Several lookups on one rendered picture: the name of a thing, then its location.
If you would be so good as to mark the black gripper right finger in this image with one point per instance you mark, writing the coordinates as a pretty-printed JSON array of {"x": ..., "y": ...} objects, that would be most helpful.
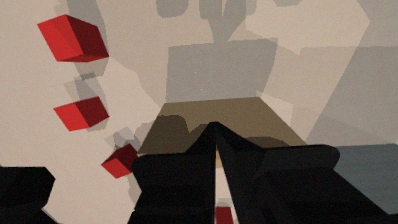
[{"x": 245, "y": 163}]

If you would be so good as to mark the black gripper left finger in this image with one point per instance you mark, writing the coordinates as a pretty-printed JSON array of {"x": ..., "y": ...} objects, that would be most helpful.
[{"x": 197, "y": 166}]

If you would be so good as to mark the red block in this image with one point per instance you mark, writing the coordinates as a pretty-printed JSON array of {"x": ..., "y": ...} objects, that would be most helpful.
[
  {"x": 223, "y": 215},
  {"x": 119, "y": 163},
  {"x": 82, "y": 114},
  {"x": 73, "y": 40}
]

